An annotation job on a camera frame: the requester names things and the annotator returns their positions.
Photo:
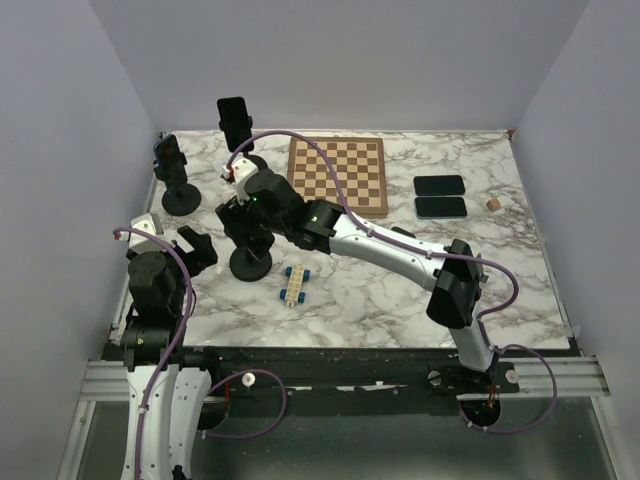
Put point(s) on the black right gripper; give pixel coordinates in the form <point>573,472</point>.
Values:
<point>232,214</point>

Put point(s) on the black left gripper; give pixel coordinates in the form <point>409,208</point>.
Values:
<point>204,253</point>

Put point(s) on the black stand for pink phone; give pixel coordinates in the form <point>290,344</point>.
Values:
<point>245,267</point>

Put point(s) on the black stand with blue phone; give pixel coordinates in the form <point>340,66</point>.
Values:
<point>180,197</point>

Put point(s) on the blue phone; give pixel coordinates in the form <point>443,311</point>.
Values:
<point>167,155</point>

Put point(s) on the teal phone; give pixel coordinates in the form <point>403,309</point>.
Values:
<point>440,207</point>

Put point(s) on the black phone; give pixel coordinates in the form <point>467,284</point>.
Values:
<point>232,105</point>
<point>439,185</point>

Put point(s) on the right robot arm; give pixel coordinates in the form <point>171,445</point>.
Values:
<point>449,272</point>

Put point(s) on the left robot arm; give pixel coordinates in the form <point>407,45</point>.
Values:
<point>155,360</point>

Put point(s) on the black round phone stand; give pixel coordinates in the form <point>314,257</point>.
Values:
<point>237,130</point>

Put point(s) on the black phone on stand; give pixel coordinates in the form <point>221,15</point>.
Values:
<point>232,105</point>

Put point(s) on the blue white toy block car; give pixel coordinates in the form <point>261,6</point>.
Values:
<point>293,294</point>

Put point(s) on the wooden chessboard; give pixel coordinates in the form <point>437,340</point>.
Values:
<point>360,166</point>

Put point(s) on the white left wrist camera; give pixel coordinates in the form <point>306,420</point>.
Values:
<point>138,242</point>

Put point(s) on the black mounting rail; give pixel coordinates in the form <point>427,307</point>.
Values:
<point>272,382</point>

